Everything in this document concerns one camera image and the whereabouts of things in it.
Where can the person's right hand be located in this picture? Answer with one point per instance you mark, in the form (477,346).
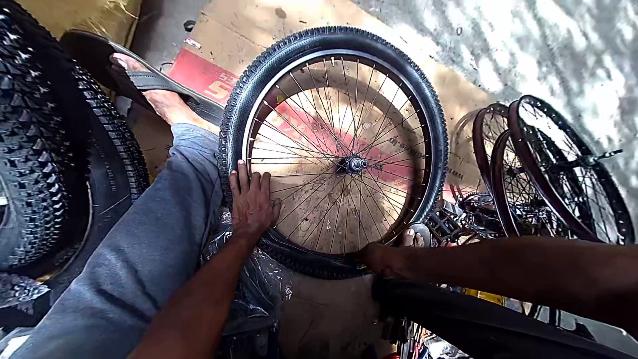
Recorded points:
(383,260)

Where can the person's left hand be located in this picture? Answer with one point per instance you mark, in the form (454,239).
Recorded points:
(250,213)

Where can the person's right fingers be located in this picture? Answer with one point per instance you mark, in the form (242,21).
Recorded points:
(366,254)

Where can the person's left little finger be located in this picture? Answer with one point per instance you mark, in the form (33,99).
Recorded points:
(234,184)

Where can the person's left index finger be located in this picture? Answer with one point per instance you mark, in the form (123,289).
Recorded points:
(265,184)

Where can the person's left middle finger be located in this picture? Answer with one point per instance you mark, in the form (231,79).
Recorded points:
(254,184)

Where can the person's left thumb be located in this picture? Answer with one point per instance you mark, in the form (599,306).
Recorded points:
(275,211)

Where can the person's left ring finger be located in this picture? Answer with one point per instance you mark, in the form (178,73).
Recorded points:
(243,177)

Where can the spoked bicycle wheel rim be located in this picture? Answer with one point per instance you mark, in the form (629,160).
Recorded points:
(355,164)

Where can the black knobby bicycle tire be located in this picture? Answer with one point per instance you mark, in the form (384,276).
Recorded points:
(329,37)

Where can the person's left forearm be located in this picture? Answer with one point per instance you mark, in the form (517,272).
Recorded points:
(209,294)

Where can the person's right forearm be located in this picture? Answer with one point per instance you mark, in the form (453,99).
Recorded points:
(518,272)

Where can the clear plastic wrapping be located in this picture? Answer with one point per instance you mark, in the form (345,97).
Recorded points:
(254,294)

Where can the person's legs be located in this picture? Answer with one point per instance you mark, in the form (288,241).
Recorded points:
(149,214)

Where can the cardboard sheet with red print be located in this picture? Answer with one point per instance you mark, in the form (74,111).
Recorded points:
(319,94)

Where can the pile of bicycle parts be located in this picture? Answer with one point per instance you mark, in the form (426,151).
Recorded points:
(473,214)

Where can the yellow object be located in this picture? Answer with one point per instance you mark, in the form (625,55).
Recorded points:
(486,296)

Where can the black tire with fine tread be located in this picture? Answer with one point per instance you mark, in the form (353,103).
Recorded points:
(112,129)

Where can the dark red spoked wheel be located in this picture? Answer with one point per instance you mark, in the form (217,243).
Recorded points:
(479,149)
(496,172)
(522,149)

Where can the large thick knobby tire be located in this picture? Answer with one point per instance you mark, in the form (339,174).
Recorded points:
(30,149)

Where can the yellow wrapped package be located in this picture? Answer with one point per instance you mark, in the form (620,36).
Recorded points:
(94,16)

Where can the crumpled clear plastic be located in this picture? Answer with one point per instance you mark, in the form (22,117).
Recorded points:
(20,291)

